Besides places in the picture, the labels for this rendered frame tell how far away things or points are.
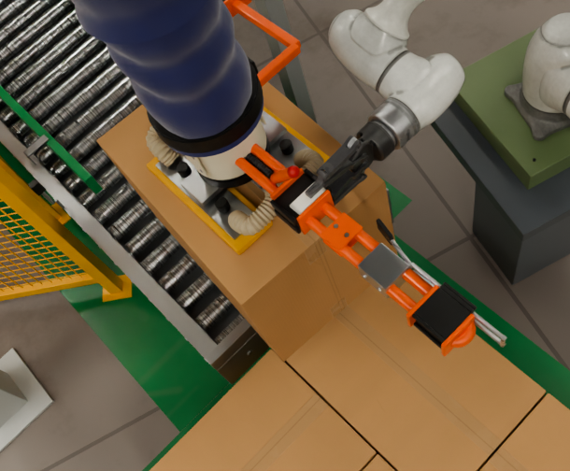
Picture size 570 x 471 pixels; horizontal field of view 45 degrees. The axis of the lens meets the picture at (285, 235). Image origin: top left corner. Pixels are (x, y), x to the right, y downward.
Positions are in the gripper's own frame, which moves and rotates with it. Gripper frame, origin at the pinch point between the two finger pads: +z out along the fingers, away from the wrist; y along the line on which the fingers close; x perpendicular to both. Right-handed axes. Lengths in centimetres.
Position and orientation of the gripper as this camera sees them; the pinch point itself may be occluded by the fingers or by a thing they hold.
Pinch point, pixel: (309, 204)
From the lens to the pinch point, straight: 132.0
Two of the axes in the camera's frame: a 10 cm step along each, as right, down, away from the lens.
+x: -6.7, -5.8, 4.5
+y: 2.0, 4.4, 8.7
